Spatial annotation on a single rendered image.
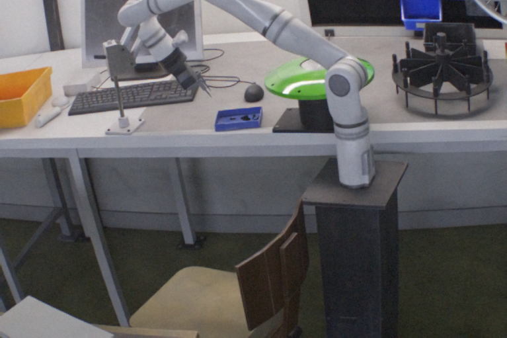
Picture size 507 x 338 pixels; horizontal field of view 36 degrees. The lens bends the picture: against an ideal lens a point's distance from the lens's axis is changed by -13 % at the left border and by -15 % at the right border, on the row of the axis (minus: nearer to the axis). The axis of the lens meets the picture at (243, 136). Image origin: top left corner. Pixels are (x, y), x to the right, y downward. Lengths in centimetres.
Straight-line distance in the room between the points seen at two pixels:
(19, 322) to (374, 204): 101
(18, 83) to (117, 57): 74
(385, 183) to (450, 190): 133
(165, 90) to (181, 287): 76
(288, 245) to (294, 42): 51
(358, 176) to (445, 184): 136
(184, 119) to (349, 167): 64
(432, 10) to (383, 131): 95
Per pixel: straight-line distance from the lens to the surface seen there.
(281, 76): 238
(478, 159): 349
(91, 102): 289
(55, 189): 393
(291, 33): 216
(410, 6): 323
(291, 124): 246
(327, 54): 219
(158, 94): 282
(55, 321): 164
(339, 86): 212
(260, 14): 217
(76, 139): 270
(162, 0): 235
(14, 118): 292
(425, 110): 249
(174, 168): 361
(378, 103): 257
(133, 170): 385
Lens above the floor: 191
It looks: 24 degrees down
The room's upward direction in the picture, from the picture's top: 9 degrees counter-clockwise
